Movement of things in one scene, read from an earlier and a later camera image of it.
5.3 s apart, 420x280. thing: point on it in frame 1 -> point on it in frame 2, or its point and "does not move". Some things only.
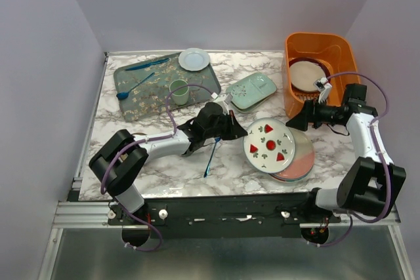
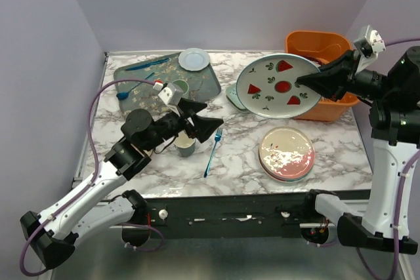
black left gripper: [235, 129] -> [203, 126]
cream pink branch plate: [304, 156] does not move
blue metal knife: [146, 65] does not move
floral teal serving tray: [142, 90] does not move
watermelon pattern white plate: [269, 145] -> [266, 86]
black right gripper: [309, 113] -> [336, 77]
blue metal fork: [207, 171] does not move
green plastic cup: [180, 96] does not move
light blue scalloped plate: [193, 59] does not move
